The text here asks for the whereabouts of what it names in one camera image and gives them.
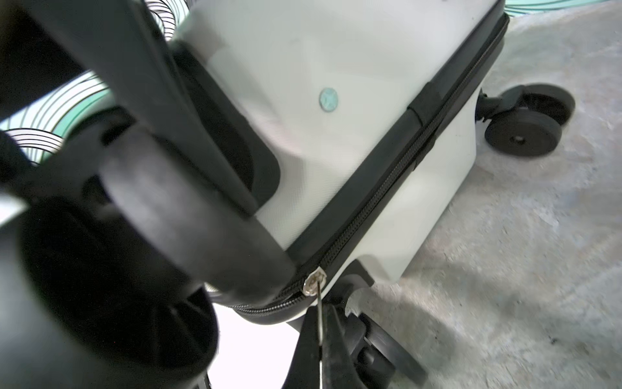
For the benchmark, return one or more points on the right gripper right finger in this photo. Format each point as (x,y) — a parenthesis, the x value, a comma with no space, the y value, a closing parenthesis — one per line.
(338,370)

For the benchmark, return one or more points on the white hard-shell suitcase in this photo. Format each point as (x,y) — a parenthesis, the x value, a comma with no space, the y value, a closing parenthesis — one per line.
(163,158)

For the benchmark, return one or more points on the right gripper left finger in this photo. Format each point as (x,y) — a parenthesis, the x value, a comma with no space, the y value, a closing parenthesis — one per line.
(304,370)

